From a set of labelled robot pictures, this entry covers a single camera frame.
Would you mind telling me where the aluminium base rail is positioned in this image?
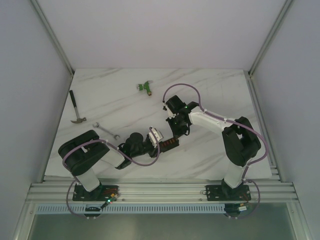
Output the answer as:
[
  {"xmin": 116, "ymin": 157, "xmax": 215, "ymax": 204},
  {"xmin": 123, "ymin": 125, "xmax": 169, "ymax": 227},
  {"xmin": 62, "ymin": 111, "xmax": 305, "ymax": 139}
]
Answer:
[{"xmin": 26, "ymin": 177, "xmax": 299, "ymax": 204}]

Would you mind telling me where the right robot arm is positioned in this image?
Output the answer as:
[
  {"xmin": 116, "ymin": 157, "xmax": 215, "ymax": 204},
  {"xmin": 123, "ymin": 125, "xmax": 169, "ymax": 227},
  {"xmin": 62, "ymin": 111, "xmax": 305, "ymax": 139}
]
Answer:
[{"xmin": 162, "ymin": 95, "xmax": 261, "ymax": 200}]

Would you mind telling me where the right aluminium frame post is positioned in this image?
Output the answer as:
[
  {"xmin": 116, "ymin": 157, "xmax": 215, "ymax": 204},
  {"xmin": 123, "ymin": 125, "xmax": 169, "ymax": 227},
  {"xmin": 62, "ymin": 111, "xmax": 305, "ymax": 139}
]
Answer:
[{"xmin": 248, "ymin": 0, "xmax": 295, "ymax": 78}]

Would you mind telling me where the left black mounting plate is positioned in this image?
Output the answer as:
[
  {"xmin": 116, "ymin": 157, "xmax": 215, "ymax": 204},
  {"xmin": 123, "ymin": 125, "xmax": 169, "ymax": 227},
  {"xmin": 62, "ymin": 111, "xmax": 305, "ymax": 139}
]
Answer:
[{"xmin": 72, "ymin": 184, "xmax": 119, "ymax": 202}]

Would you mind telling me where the aluminium frame post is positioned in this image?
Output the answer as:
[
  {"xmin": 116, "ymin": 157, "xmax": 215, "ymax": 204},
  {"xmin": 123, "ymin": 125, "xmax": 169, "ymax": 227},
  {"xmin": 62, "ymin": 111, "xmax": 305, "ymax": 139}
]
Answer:
[
  {"xmin": 29, "ymin": 0, "xmax": 75, "ymax": 77},
  {"xmin": 248, "ymin": 0, "xmax": 295, "ymax": 78}
]

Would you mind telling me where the white slotted cable duct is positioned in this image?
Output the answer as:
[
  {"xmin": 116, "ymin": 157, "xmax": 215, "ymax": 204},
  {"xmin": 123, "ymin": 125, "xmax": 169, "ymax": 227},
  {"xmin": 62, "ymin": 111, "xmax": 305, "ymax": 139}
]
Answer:
[{"xmin": 34, "ymin": 202, "xmax": 286, "ymax": 215}]

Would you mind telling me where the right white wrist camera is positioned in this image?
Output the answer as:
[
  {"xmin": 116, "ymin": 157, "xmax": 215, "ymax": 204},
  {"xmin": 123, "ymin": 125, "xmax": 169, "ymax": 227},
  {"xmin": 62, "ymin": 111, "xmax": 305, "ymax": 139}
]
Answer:
[{"xmin": 166, "ymin": 107, "xmax": 176, "ymax": 119}]

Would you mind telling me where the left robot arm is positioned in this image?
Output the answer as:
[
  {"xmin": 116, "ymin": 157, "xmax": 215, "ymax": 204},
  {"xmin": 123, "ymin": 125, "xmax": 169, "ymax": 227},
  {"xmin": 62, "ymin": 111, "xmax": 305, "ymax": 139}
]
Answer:
[{"xmin": 58, "ymin": 127, "xmax": 163, "ymax": 201}]

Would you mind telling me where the black mounting plate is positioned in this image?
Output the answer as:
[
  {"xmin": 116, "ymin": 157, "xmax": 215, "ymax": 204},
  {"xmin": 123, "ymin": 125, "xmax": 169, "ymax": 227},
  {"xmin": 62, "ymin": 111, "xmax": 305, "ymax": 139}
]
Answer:
[
  {"xmin": 72, "ymin": 184, "xmax": 119, "ymax": 202},
  {"xmin": 204, "ymin": 184, "xmax": 252, "ymax": 202}
]

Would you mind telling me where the left aluminium frame post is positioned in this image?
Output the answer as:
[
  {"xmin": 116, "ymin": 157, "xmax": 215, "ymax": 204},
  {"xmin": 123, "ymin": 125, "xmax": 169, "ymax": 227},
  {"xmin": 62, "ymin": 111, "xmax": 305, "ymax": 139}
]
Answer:
[{"xmin": 29, "ymin": 0, "xmax": 75, "ymax": 77}]

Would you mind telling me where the silver open-end wrench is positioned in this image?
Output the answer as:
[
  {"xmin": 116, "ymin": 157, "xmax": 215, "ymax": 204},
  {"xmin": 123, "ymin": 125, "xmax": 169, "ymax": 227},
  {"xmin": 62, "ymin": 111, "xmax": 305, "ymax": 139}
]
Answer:
[{"xmin": 92, "ymin": 122, "xmax": 120, "ymax": 140}]

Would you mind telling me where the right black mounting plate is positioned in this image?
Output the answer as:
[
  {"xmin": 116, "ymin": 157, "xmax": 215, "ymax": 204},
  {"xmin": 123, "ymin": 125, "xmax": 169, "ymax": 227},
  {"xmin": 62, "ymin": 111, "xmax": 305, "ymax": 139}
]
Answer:
[{"xmin": 204, "ymin": 184, "xmax": 252, "ymax": 202}]

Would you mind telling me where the claw hammer black handle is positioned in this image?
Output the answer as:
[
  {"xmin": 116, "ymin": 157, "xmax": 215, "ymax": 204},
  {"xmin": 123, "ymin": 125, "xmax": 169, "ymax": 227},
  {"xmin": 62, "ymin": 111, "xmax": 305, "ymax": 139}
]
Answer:
[{"xmin": 69, "ymin": 90, "xmax": 87, "ymax": 124}]

